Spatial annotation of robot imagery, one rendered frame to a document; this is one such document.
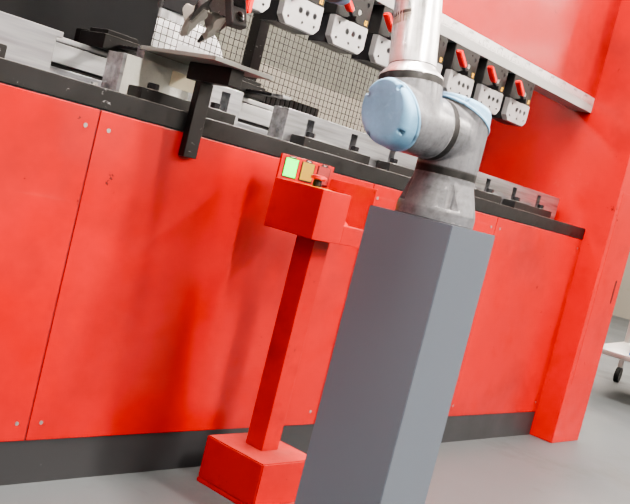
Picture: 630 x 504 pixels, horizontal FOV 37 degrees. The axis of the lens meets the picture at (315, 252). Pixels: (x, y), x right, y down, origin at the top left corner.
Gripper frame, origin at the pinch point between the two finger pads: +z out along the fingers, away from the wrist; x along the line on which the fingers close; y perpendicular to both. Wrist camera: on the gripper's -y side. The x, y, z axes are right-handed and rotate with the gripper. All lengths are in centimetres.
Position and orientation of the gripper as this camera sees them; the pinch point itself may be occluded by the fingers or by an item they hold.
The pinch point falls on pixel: (193, 37)
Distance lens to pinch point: 222.4
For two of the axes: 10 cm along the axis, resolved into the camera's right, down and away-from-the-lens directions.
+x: -6.4, -1.1, -7.6
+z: -6.5, 6.0, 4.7
